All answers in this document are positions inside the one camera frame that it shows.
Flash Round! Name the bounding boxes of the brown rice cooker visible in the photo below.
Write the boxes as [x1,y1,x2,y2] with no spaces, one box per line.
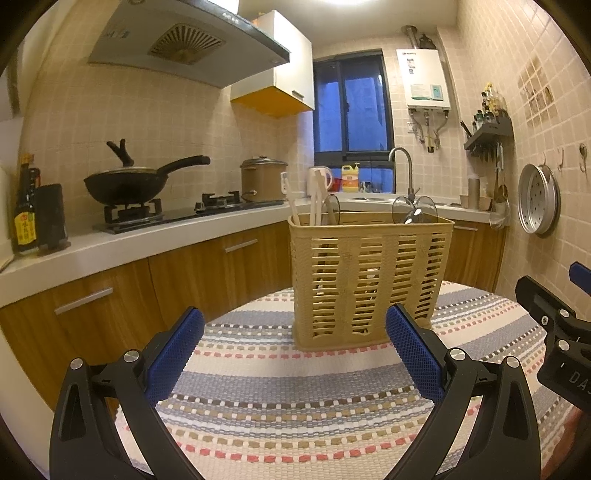
[239,156,289,204]

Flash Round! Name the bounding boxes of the hanging brass ladle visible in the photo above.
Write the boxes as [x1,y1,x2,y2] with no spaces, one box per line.
[492,157,511,204]

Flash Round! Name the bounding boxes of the black wok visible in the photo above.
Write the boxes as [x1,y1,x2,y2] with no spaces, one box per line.
[83,155,212,206]

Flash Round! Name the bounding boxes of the black cylinder container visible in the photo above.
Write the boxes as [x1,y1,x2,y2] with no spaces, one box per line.
[34,184,71,252]

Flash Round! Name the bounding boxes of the white and orange wall cabinet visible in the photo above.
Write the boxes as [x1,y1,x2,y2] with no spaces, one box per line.
[230,10,315,119]

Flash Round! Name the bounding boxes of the wok lid with black handle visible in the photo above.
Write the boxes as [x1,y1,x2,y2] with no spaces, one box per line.
[90,137,162,177]

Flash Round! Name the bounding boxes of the row of seasoning bottles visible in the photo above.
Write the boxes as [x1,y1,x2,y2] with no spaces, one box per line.
[472,83,509,132]

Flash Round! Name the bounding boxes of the dark framed window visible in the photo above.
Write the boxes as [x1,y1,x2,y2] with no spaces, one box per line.
[313,48,395,195]

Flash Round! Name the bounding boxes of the beige plastic utensil basket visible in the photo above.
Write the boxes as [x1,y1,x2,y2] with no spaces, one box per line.
[287,211,455,352]

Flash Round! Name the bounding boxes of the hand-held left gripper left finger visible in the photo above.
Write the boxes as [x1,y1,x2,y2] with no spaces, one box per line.
[48,305,206,480]

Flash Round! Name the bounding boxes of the round metal steamer tray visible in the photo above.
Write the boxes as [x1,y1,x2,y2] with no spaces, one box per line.
[517,162,561,238]

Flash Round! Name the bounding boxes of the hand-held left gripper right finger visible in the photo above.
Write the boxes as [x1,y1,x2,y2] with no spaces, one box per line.
[385,304,543,480]

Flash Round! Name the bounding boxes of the steel sink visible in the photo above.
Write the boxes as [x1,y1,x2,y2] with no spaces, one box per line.
[346,195,462,208]

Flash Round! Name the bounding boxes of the dark soy sauce bottle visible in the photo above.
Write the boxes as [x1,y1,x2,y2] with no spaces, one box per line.
[13,154,40,254]

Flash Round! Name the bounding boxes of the yellow detergent bottle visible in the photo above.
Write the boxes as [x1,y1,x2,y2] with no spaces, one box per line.
[341,162,362,193]

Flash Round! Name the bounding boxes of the white water heater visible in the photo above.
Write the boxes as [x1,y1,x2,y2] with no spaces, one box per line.
[396,47,452,110]

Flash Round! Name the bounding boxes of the grey range hood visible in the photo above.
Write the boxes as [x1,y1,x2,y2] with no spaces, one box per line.
[88,0,291,89]

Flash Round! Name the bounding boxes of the striped woven mat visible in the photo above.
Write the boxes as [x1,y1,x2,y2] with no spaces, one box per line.
[113,281,578,480]

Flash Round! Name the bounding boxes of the dark loop utensil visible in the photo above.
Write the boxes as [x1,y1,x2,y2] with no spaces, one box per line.
[322,193,341,227]

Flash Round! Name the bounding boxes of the black gas stove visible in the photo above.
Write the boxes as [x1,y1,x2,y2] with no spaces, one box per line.
[92,190,287,234]

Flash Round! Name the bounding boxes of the metal faucet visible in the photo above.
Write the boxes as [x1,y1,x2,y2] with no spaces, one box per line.
[388,147,416,199]

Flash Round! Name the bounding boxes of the clear round utensil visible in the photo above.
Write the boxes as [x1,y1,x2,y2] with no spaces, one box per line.
[392,195,438,225]

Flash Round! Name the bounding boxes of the water heater pipes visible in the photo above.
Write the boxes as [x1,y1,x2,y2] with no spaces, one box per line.
[409,108,451,153]

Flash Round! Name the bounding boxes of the hanging metal strainer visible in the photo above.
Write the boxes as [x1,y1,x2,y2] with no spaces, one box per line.
[489,198,511,230]

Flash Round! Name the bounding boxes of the white spatula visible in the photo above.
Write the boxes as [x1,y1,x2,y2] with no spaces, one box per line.
[281,172,302,227]

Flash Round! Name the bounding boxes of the grey wall rack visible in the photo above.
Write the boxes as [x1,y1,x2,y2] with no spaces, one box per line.
[463,115,514,152]

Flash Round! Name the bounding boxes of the white electric kettle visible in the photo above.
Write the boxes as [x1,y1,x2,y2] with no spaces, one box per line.
[308,166,334,200]

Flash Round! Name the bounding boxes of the brown wall tile stickers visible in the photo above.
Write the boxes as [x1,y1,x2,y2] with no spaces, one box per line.
[517,55,557,130]

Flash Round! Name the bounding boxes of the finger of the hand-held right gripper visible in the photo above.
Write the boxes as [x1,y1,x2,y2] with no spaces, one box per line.
[569,261,591,288]
[515,275,591,355]

